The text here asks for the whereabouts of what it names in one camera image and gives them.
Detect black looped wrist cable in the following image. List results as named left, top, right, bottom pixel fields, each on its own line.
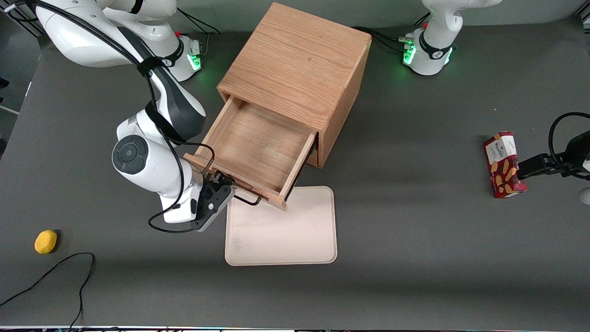
left=548, top=112, right=590, bottom=181

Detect black arm base cables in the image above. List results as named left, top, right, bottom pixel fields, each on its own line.
left=353, top=13, right=431, bottom=52
left=177, top=7, right=221, bottom=60

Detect black left arm base cables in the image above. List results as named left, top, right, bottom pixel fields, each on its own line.
left=353, top=13, right=431, bottom=52

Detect red tartan shortbread box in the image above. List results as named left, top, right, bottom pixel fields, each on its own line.
left=484, top=131, right=527, bottom=199

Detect thin black cable on table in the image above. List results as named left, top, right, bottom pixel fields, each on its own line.
left=0, top=253, right=96, bottom=331

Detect black right arm base cables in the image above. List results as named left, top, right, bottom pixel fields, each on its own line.
left=177, top=7, right=221, bottom=60

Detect cream plastic tray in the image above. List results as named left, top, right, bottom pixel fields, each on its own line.
left=224, top=186, right=338, bottom=267

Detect black cable along right arm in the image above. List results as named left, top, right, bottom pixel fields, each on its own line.
left=9, top=0, right=217, bottom=234

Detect yellow lemon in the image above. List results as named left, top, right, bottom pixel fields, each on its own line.
left=35, top=230, right=58, bottom=255

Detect oak wooden drawer cabinet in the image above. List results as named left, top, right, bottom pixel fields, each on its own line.
left=217, top=2, right=372, bottom=169

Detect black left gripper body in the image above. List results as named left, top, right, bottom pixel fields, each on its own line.
left=566, top=130, right=590, bottom=179

